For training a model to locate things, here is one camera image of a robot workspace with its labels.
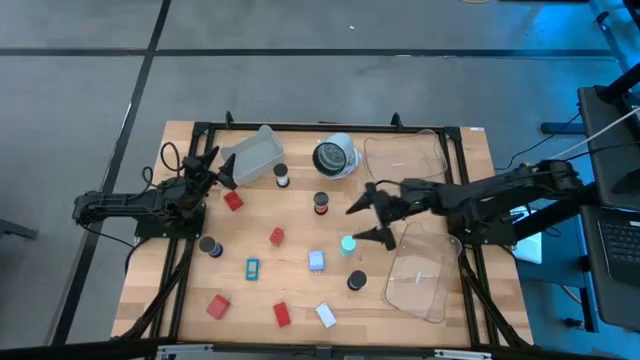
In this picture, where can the black pole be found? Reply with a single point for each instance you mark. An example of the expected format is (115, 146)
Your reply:
(620, 82)

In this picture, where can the black metal table frame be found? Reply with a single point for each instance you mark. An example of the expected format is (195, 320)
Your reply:
(300, 126)

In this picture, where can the red sand timer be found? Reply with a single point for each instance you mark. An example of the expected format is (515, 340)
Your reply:
(321, 201)

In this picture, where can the long red block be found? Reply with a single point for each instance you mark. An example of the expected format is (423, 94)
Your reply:
(282, 314)

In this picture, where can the teal rectangular case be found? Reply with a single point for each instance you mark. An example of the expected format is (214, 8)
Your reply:
(252, 269)

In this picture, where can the black diagonal support beam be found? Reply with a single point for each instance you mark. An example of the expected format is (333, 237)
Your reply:
(555, 212)

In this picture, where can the white power adapter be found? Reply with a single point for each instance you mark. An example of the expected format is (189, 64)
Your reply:
(326, 315)

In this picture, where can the small red block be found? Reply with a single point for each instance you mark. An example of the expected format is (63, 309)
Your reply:
(276, 236)
(233, 200)

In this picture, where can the black rig crossbar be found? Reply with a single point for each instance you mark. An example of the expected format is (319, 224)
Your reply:
(60, 351)

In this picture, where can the grey floor object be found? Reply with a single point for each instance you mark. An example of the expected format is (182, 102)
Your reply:
(15, 229)

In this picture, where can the teal sand timer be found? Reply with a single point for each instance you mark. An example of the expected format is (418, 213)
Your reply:
(347, 245)

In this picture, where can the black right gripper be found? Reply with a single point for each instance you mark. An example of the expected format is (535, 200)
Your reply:
(400, 197)

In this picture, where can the black sand timer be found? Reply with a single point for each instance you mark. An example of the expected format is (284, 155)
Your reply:
(356, 280)

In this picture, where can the white box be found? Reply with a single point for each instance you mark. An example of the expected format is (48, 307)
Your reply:
(530, 247)

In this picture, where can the grey plastic bin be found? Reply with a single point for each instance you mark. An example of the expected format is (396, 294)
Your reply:
(255, 157)

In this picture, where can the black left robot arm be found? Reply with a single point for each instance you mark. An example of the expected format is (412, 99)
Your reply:
(120, 202)

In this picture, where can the white sand timer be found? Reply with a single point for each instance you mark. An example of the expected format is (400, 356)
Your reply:
(281, 172)

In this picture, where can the black laptop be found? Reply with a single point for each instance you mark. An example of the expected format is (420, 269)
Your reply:
(622, 245)

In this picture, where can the clear plastic bin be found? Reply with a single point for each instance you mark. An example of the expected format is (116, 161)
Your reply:
(405, 155)
(425, 290)

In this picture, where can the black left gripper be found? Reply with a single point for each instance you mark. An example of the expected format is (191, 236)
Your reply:
(196, 175)

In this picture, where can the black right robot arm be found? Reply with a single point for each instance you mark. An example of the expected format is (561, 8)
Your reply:
(505, 195)

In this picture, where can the lavender power adapter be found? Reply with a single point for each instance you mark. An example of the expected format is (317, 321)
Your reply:
(316, 260)

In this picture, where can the black side desk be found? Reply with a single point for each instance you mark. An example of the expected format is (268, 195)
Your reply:
(600, 150)

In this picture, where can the large square red block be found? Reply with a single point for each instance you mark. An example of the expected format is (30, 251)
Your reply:
(218, 306)

